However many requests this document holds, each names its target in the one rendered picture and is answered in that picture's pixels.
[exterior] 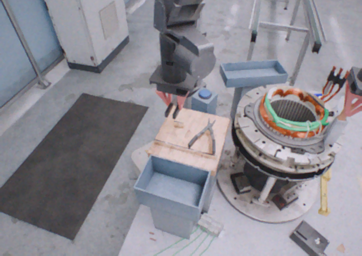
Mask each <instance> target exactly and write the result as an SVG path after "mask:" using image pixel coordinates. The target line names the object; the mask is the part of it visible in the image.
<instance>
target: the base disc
mask: <svg viewBox="0 0 362 256"><path fill-rule="evenodd" d="M234 148H235V146H234V144H233V141H232V142H230V143H228V144H227V145H226V146H225V147H224V150H223V156H222V162H221V166H220V169H219V174H218V177H217V181H218V184H219V186H220V189H221V191H222V192H223V194H224V196H225V197H226V198H227V200H228V201H229V202H230V203H232V204H233V205H234V206H235V207H236V208H237V209H238V210H240V211H241V212H242V213H244V214H246V215H248V216H250V217H252V218H254V219H256V220H261V221H265V222H269V223H284V222H288V221H293V220H294V219H297V218H299V217H301V216H302V215H304V214H305V213H307V212H308V211H309V210H310V208H311V207H312V206H313V204H314V202H315V200H316V197H317V191H318V180H317V178H316V177H315V179H313V180H309V181H305V187H304V190H299V189H297V188H295V189H294V190H295V191H296V192H297V193H298V194H299V196H298V197H299V199H298V200H297V201H296V202H294V203H293V204H291V205H289V206H288V207H286V208H285V209H283V210H282V211H280V210H279V208H277V206H276V205H275V204H274V202H273V201H272V198H273V197H274V196H275V195H277V194H278V193H271V194H269V195H268V197H267V198H268V199H270V200H271V202H270V206H269V207H265V206H262V205H260V204H257V203H256V204H255V203H253V202H252V201H251V199H252V195H253V194H256V195H258V194H261V191H258V190H257V189H255V188H253V187H252V186H251V191H250V192H247V193H245V194H240V195H237V193H236V190H235V188H234V185H233V183H232V180H231V178H230V175H231V174H235V173H238V172H243V167H244V165H245V162H246V161H245V160H244V159H243V158H242V156H240V155H239V156H240V158H239V162H238V166H237V168H236V169H233V168H230V166H229V165H230V161H231V160H232V156H233V154H234ZM243 173H244V172H243Z"/></svg>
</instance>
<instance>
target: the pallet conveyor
mask: <svg viewBox="0 0 362 256"><path fill-rule="evenodd" d="M270 1H276V2H285V7H284V10H287V6H288V2H289V0H270ZM300 1H301V0H296V3H295V7H294V12H293V14H292V17H291V20H290V24H289V25H283V24H276V23H269V22H260V15H261V13H260V12H261V5H262V0H258V2H257V7H256V12H255V20H254V23H253V28H252V33H251V39H250V43H249V48H248V57H247V61H251V59H252V54H253V49H254V45H255V43H256V37H257V32H258V28H266V29H273V30H277V31H286V32H287V35H286V38H285V40H286V42H288V41H289V37H290V34H291V31H292V30H293V31H300V32H307V34H306V37H305V39H304V42H303V45H302V49H301V52H300V54H299V58H298V60H297V62H296V65H295V68H294V69H295V70H294V72H293V74H292V75H291V76H289V78H288V79H287V82H290V83H289V86H294V84H295V82H296V79H297V77H298V74H299V71H300V67H301V64H302V62H303V60H304V57H305V55H306V52H307V49H308V46H309V43H311V50H312V53H313V52H317V54H318V53H319V51H320V50H321V48H322V42H321V38H320V33H319V30H318V26H317V23H316V20H315V17H314V12H313V8H312V5H311V2H310V0H302V4H303V10H304V15H305V19H306V23H307V28H303V27H294V26H293V23H294V21H295V18H296V14H297V10H298V7H299V4H300ZM312 2H313V6H314V8H315V11H316V15H317V19H318V23H319V26H320V28H321V32H322V36H323V38H324V43H325V44H327V37H326V33H325V31H324V28H323V25H322V21H321V18H320V14H319V11H318V9H317V6H316V2H315V0H312ZM255 3H256V0H255V2H254V5H253V10H252V15H251V19H250V25H249V30H248V31H250V29H251V24H252V16H253V12H254V8H255Z"/></svg>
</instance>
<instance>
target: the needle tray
mask: <svg viewBox="0 0 362 256"><path fill-rule="evenodd" d="M219 74H220V75H221V77H222V79H223V82H224V84H225V87H226V88H231V87H235V90H234V96H233V100H232V107H231V113H230V116H231V118H232V121H233V119H234V117H235V114H236V110H237V107H238V105H239V102H240V100H241V99H242V97H243V96H244V95H245V94H246V93H247V92H249V91H251V90H253V89H255V88H258V87H263V88H265V87H266V85H272V84H285V83H286V82H287V79H288V75H289V73H288V72H287V71H286V70H285V69H284V68H283V66H282V65H281V63H280V62H279V60H277V59H274V60H266V61H263V60H258V61H243V62H228V63H220V66H219Z"/></svg>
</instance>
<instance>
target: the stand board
mask: <svg viewBox="0 0 362 256"><path fill-rule="evenodd" d="M175 108H176V106H173V109H172V111H171V113H170V114H169V116H168V117H167V118H166V119H165V121H164V123H163V125H162V126H161V128H160V130H159V132H158V134H157V136H156V137H155V139H156V140H160V141H164V142H168V143H172V144H177V145H180V146H182V147H184V148H185V147H187V148H188V143H189V142H190V141H191V139H192V138H193V137H194V136H195V135H197V134H198V133H199V132H200V131H202V129H203V128H205V127H206V126H207V124H208V118H210V123H213V121H214V120H216V121H215V123H214V125H213V126H212V128H213V130H214V137H215V140H216V154H214V155H217V160H214V159H210V158H207V157H203V156H201V155H197V154H194V153H189V152H185V151H181V150H176V149H174V148H169V147H167V146H163V145H160V144H156V143H154V142H153V143H152V144H151V146H150V149H149V151H148V158H149V155H150V154H154V155H157V156H159V157H163V158H166V159H170V160H174V161H178V162H181V163H185V164H189V165H191V166H194V167H198V168H202V169H206V170H210V171H211V173H210V175H211V176H215V174H216V170H217V166H218V162H219V158H220V156H221V153H222V150H223V145H224V142H225V138H226V134H227V132H228V129H229V125H230V119H229V118H224V117H219V116H214V115H211V114H208V113H203V112H198V111H195V110H189V109H184V108H182V110H180V112H179V114H178V115H177V117H176V119H173V112H174V110H175ZM174 121H179V122H182V123H184V128H181V127H176V126H174ZM191 149H193V150H198V151H202V152H206V153H211V154H213V151H212V137H211V135H208V134H204V135H200V136H199V137H198V140H197V141H196V142H195V143H194V144H193V145H192V147H191Z"/></svg>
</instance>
